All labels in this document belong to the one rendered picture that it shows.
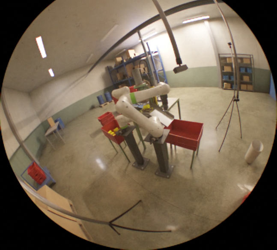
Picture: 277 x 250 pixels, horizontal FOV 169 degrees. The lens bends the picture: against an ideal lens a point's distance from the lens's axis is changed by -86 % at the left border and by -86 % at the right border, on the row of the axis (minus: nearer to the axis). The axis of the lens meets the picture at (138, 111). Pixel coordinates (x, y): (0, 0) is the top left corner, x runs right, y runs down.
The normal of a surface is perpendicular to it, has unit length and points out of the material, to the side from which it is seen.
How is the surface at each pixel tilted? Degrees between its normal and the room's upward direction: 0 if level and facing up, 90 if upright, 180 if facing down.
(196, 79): 90
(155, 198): 0
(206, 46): 90
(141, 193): 0
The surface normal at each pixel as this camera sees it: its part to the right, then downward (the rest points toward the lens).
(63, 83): 0.68, 0.09
